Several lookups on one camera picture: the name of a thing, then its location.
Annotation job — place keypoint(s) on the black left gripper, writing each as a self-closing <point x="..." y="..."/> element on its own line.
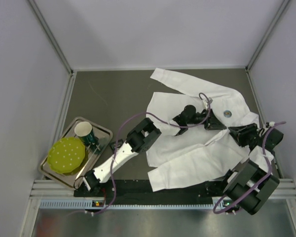
<point x="209" y="121"/>

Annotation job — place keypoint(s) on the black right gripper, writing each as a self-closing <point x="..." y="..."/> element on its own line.
<point x="247" y="135"/>

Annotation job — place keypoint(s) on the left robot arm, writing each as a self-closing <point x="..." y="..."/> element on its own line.
<point x="142" y="137"/>

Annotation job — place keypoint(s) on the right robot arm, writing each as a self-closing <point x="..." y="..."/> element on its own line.
<point x="250" y="187"/>

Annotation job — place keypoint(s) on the blue round brooch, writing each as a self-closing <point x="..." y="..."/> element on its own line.
<point x="227" y="114"/>

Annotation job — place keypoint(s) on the white button-up shirt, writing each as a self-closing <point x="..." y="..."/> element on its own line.
<point x="198" y="155"/>

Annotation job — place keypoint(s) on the small black box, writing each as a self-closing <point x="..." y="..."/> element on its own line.
<point x="115" y="145"/>

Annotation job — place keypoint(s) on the silver metal tray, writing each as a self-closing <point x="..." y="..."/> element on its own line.
<point x="92" y="154"/>

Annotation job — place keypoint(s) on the green paper cup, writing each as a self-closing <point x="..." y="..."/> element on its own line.
<point x="84" y="131"/>

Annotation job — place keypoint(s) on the metal knife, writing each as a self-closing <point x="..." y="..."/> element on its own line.
<point x="82" y="171"/>

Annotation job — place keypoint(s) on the green polka dot plate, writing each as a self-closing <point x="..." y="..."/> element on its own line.
<point x="66" y="155"/>

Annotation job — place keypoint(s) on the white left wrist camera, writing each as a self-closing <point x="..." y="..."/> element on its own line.
<point x="207" y="102"/>

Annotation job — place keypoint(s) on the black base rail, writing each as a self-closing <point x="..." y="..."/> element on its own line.
<point x="139" y="192"/>

